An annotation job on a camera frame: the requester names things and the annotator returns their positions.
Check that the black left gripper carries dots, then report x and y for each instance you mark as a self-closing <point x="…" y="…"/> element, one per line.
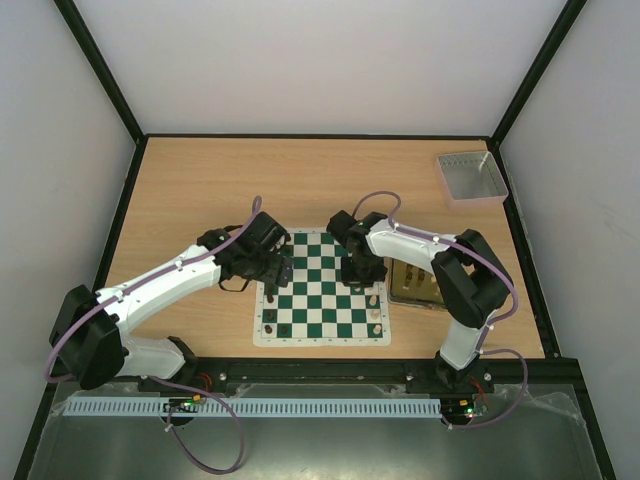
<point x="271" y="277"/>

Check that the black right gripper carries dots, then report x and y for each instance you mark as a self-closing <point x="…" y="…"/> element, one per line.
<point x="362" y="270"/>

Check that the yellow transparent piece tray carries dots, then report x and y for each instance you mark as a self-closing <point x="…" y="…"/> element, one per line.
<point x="413" y="286"/>

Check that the green white chess board mat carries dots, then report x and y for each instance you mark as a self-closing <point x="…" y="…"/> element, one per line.
<point x="316" y="306"/>

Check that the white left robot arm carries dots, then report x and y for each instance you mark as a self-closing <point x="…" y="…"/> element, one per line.
<point x="93" y="332"/>

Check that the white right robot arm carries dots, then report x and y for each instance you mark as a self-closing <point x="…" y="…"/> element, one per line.
<point x="472" y="281"/>

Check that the grey metal tin box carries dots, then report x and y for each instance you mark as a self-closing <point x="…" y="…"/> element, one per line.
<point x="470" y="180"/>

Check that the black cage frame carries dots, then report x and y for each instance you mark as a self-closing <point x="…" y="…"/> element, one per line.
<point x="553" y="369"/>

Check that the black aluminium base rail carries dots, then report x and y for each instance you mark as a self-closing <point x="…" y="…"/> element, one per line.
<point x="418" y="376"/>

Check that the light blue slotted cable duct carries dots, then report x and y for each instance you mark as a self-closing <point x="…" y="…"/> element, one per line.
<point x="254" y="408"/>

